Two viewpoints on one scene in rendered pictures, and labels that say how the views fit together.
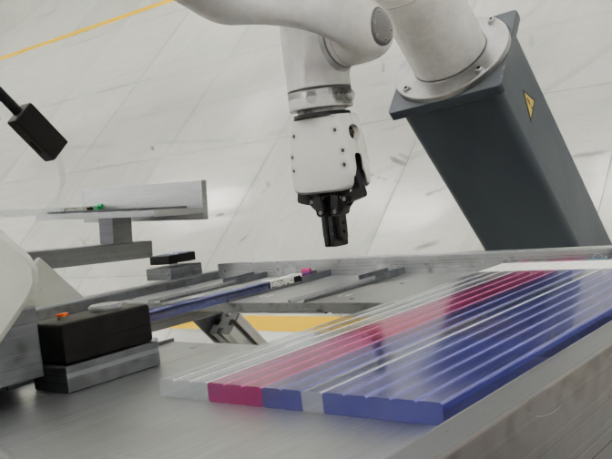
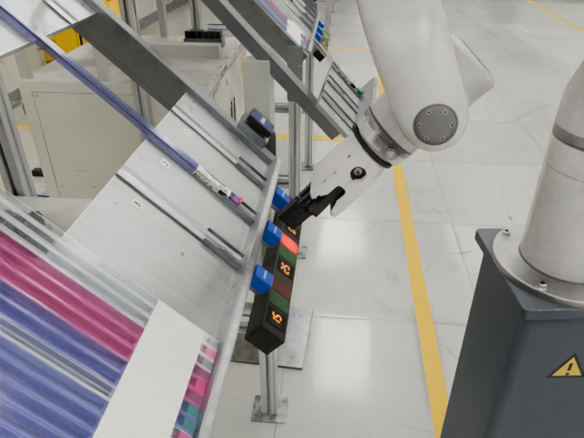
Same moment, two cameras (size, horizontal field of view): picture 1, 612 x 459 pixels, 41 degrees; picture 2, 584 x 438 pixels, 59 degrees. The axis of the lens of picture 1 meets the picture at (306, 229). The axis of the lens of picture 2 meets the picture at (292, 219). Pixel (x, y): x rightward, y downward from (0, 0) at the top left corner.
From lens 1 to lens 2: 0.69 m
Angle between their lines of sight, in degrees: 38
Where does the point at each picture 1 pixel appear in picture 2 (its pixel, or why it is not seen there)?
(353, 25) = (402, 91)
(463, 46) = (559, 256)
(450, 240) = not seen: hidden behind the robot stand
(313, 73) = (384, 106)
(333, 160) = (327, 172)
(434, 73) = (523, 246)
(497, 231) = (459, 395)
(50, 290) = (255, 82)
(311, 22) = (374, 49)
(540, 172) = (501, 408)
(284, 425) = not seen: outside the picture
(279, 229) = not seen: hidden behind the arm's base
